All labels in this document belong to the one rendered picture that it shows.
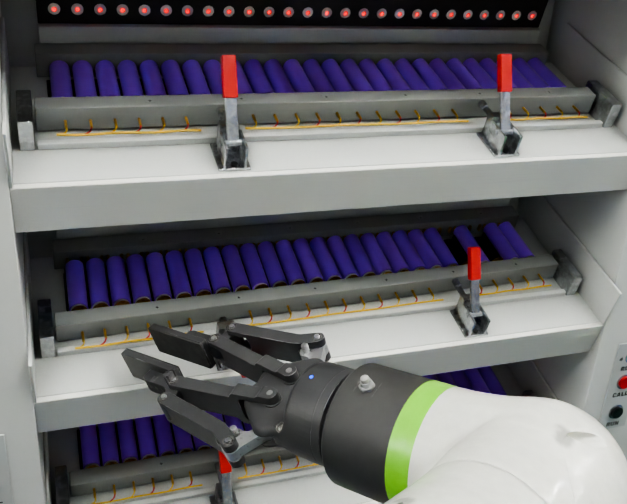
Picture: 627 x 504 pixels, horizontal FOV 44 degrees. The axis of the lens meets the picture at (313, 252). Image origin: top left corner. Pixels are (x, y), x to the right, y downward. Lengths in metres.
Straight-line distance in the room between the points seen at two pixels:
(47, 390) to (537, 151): 0.51
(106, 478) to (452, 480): 0.52
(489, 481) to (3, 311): 0.42
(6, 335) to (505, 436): 0.42
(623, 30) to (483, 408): 0.50
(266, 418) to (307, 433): 0.04
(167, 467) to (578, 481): 0.53
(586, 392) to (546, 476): 0.53
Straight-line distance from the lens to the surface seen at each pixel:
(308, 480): 0.92
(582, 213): 0.94
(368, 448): 0.52
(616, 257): 0.90
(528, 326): 0.88
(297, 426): 0.57
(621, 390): 1.00
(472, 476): 0.43
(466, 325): 0.84
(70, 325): 0.76
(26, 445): 0.76
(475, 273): 0.83
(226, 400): 0.63
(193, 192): 0.66
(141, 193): 0.65
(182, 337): 0.70
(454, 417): 0.51
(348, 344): 0.79
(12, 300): 0.68
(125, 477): 0.88
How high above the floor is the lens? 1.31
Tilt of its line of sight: 25 degrees down
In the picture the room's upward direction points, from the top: 4 degrees clockwise
